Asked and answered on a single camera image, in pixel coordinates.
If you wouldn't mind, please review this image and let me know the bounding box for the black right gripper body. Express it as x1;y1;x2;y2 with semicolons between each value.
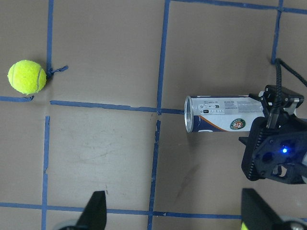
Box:
239;85;307;184

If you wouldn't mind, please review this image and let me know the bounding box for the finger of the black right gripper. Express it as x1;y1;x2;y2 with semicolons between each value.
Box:
248;93;266;105

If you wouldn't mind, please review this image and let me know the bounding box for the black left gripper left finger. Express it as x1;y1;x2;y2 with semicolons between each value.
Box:
75;191;106;230

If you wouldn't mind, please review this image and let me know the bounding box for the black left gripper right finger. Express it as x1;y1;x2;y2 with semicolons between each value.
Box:
241;188;288;230

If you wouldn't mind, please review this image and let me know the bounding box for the white blue tennis ball can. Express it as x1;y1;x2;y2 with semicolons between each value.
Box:
184;95;274;133

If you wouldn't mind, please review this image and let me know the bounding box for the tennis ball far left side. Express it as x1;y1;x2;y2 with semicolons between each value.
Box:
241;222;248;230

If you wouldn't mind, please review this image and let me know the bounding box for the tennis ball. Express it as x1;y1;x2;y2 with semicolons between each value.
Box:
7;60;47;95
241;222;248;230

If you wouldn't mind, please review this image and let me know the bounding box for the tennis ball front centre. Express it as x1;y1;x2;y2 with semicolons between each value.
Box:
7;60;47;95

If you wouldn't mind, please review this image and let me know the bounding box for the brown paper table mat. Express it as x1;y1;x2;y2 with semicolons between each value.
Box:
0;0;307;230

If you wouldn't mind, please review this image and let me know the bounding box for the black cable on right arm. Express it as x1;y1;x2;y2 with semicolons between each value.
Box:
274;57;307;106

